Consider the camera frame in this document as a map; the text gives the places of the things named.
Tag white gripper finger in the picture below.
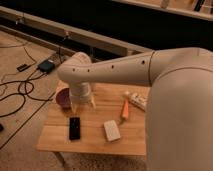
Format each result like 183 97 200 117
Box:
70 102 76 113
89 101 96 109

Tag black remote control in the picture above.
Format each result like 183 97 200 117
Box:
69 117 80 140

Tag white sponge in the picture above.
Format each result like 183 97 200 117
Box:
104 120 121 141

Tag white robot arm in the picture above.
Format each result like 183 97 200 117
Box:
58 47 213 171

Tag small black device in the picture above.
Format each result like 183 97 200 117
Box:
17 64 31 72

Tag orange handled tool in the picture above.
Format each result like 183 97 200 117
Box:
119 100 129 124

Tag black power adapter box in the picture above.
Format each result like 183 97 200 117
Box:
37 60 55 73

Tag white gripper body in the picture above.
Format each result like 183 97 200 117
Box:
69 83 91 103

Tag wooden table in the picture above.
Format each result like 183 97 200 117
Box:
37 83 149 156

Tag black floor cable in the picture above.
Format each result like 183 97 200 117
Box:
0 33 71 118

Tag purple bowl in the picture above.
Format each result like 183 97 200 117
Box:
56 88 71 108

